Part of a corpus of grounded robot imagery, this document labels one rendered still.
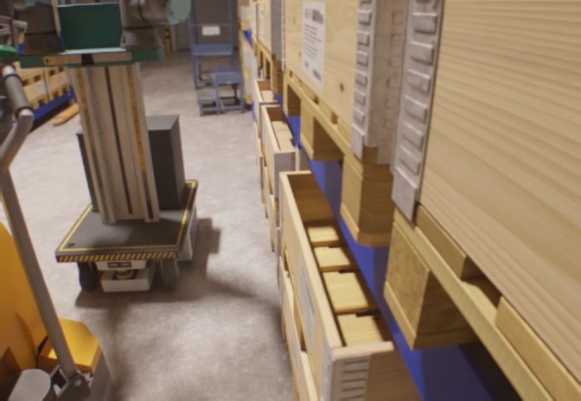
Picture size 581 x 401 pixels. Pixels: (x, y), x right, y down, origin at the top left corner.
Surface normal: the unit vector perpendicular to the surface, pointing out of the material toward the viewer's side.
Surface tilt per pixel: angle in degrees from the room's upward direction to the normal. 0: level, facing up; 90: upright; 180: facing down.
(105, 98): 90
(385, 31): 90
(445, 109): 90
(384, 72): 90
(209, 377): 0
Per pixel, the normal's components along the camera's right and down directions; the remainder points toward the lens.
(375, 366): 0.14, 0.40
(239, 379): 0.00, -0.91
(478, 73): -0.99, 0.05
